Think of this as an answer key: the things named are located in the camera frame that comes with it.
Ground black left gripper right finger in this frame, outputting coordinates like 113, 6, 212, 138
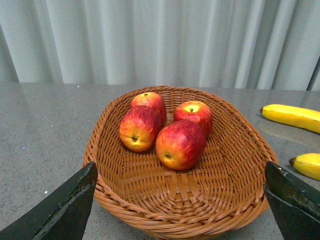
263, 161, 320, 240

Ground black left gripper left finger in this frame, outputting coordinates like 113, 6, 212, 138
0, 161, 98, 240

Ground red apple sideways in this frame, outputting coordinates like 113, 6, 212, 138
155, 120, 207, 171

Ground red apple with yellow top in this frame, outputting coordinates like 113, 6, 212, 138
173, 100, 213, 137

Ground lower yellow banana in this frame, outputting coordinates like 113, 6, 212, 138
288, 153, 320, 181

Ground yellow banana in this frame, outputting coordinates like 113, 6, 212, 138
260, 104, 320, 134
288, 153, 320, 181

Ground upper yellow banana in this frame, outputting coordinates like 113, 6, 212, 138
260, 104, 320, 134

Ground red apple front left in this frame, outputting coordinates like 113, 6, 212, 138
119, 105, 162, 152

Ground brown woven wicker basket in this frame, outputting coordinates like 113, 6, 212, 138
83, 86, 278, 240

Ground red apple back left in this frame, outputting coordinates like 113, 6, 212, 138
130, 92, 167, 126

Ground white pleated curtain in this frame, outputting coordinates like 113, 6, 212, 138
0, 0, 320, 91

